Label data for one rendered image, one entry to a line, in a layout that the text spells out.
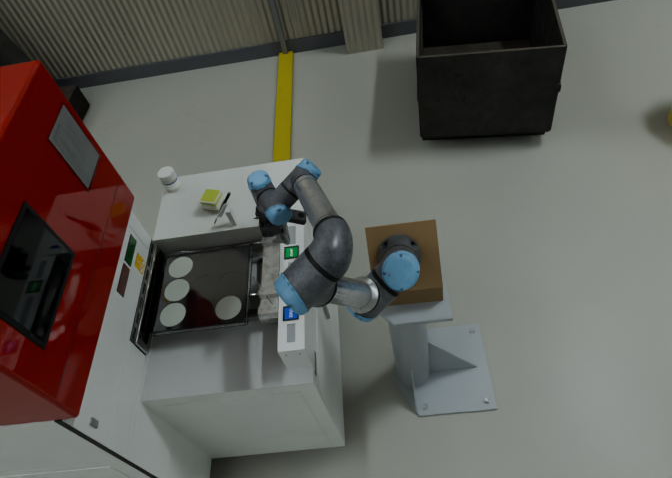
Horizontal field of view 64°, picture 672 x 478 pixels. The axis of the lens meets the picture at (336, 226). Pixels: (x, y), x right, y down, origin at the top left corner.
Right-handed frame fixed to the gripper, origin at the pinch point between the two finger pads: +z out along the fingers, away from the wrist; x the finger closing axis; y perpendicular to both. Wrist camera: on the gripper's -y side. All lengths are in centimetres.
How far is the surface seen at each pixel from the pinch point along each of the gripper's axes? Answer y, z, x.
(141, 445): 58, 27, 60
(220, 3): 70, 50, -283
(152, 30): 132, 63, -284
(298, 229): -2.0, 7.0, -10.7
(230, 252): 27.3, 13.1, -8.6
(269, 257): 11.6, 15.0, -5.0
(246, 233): 20.2, 10.1, -14.9
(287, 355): 2.5, 10.3, 40.1
